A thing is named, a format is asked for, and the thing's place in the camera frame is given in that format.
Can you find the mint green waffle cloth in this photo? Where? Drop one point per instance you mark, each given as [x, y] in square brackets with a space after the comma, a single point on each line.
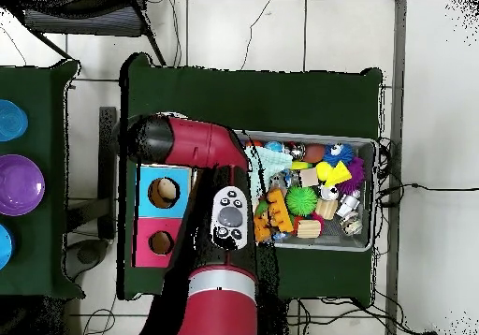
[273, 161]

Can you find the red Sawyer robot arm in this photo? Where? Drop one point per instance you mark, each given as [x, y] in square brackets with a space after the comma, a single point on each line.
[202, 144]

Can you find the wooden box with three holes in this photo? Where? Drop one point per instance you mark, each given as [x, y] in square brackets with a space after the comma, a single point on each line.
[164, 207]

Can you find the shallow clear mesh bin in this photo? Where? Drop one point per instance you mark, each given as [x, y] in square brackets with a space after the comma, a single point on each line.
[336, 246]

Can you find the blue globe ball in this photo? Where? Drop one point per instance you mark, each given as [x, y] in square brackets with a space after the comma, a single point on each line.
[274, 146]

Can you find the green spiky ball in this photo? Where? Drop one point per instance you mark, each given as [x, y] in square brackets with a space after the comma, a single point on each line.
[301, 200]

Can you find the plain wooden block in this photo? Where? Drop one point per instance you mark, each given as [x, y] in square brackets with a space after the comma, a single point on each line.
[310, 177]

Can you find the dark green table cloth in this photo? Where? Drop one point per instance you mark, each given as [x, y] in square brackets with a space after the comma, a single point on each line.
[37, 88]
[262, 99]

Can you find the yellow cheese wedge toy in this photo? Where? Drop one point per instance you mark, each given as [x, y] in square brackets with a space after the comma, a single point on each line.
[336, 174]

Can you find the blue spiky ball with eye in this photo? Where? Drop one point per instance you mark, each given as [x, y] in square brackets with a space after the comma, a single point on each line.
[338, 154]

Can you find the purple spiky toy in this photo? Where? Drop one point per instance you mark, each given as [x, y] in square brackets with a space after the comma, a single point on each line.
[355, 174]

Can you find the black upright panel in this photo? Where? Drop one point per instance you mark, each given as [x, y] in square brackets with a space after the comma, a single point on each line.
[107, 144]

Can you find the dark grey rounded base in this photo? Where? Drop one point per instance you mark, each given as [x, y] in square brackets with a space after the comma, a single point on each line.
[88, 254]

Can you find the purple plastic bowl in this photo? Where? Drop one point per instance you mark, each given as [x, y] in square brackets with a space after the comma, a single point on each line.
[20, 185]

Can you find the grey and black chair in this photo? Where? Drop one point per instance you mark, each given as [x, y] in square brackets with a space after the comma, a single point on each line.
[82, 20]

